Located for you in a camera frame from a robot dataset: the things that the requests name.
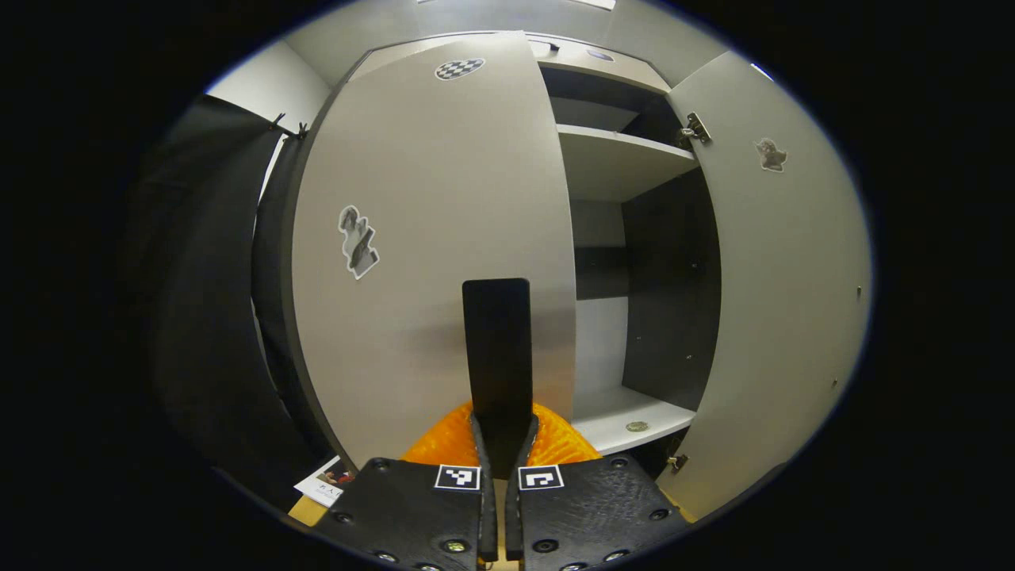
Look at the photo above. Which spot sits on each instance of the metal door hinge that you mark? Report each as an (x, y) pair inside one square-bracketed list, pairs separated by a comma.
[(676, 463), (696, 128)]

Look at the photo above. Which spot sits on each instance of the small ceiling light panel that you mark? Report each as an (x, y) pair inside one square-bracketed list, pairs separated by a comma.
[(761, 71)]

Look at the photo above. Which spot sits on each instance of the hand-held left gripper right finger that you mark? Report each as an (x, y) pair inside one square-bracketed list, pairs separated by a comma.
[(587, 507)]

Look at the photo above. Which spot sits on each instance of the grey cabinet drawer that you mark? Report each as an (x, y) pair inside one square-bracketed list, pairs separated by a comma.
[(618, 71)]

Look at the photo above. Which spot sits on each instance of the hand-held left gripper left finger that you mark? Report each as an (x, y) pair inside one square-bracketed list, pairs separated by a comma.
[(412, 507)]

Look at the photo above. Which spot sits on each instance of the grey shoe cabinet door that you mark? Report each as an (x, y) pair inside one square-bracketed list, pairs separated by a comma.
[(777, 317), (412, 198)]

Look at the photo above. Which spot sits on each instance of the white leaflet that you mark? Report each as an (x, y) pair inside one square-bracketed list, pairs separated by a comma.
[(321, 488)]

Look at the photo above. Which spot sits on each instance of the grey double-door shoe cabinet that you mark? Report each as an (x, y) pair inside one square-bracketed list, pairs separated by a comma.
[(670, 301)]

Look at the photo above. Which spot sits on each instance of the large ceiling light panel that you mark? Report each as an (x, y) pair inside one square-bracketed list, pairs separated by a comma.
[(593, 4)]

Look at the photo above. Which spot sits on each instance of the grey cabinet shelf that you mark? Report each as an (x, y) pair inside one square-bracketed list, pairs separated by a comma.
[(626, 412), (618, 162)]

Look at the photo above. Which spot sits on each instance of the black backdrop cloth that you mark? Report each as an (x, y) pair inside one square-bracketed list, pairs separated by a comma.
[(198, 317)]

